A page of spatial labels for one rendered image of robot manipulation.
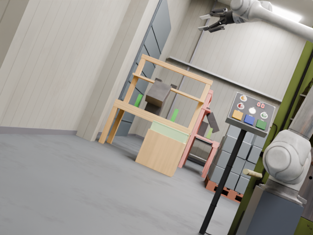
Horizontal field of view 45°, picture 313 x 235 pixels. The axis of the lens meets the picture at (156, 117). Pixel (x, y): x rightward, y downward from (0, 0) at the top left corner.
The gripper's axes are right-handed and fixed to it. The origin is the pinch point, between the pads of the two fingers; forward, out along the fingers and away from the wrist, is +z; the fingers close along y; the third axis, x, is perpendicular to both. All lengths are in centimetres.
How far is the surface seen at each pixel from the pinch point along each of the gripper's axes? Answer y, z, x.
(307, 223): 100, -31, 129
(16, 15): -11, 138, -42
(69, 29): -82, 235, 74
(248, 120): 29, 11, 100
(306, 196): 81, -30, 127
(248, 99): 9, 15, 105
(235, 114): 25, 19, 94
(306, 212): 92, -30, 128
